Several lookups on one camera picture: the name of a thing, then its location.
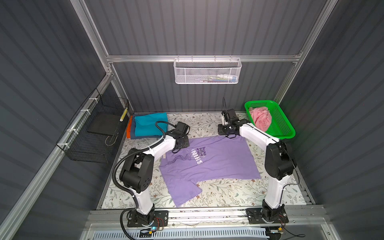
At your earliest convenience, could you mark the purple t-shirt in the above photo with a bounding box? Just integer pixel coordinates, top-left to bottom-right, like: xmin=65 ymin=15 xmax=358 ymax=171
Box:
xmin=160 ymin=136 xmax=261 ymax=207

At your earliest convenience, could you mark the green plastic basket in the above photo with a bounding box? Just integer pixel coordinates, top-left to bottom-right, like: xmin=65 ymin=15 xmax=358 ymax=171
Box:
xmin=245 ymin=100 xmax=296 ymax=140

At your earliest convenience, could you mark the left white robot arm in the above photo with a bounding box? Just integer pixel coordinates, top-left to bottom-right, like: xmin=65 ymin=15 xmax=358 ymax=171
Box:
xmin=113 ymin=121 xmax=190 ymax=226

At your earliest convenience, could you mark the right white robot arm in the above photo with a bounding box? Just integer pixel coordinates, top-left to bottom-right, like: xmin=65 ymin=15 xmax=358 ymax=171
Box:
xmin=218 ymin=109 xmax=297 ymax=225

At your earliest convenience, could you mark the pink t-shirt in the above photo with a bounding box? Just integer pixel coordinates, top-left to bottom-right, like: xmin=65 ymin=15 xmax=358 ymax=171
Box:
xmin=249 ymin=107 xmax=272 ymax=132

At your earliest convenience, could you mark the folded teal t-shirt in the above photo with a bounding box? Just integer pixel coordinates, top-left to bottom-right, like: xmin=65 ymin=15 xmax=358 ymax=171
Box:
xmin=134 ymin=113 xmax=168 ymax=137

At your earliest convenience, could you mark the folded blue t-shirt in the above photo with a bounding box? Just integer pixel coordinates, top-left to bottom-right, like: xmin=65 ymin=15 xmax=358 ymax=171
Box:
xmin=130 ymin=117 xmax=160 ymax=140

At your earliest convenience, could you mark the folded orange t-shirt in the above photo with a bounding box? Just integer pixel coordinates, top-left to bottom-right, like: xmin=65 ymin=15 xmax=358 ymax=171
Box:
xmin=126 ymin=116 xmax=133 ymax=139

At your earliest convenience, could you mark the floral table mat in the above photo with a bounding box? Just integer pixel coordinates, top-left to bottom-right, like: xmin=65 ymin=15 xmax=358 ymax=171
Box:
xmin=98 ymin=112 xmax=269 ymax=209

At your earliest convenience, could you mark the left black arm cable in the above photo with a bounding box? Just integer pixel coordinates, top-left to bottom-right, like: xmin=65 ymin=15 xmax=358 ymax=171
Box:
xmin=112 ymin=120 xmax=178 ymax=240

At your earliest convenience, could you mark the white wire mesh basket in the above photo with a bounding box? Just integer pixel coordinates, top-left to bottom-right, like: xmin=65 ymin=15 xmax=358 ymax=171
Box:
xmin=173 ymin=58 xmax=242 ymax=85

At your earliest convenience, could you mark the black wire basket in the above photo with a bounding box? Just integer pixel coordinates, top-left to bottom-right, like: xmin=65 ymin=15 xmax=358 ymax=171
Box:
xmin=57 ymin=89 xmax=130 ymax=164

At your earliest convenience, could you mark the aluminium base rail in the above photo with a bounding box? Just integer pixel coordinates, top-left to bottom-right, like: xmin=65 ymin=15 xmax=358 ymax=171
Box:
xmin=85 ymin=205 xmax=330 ymax=228

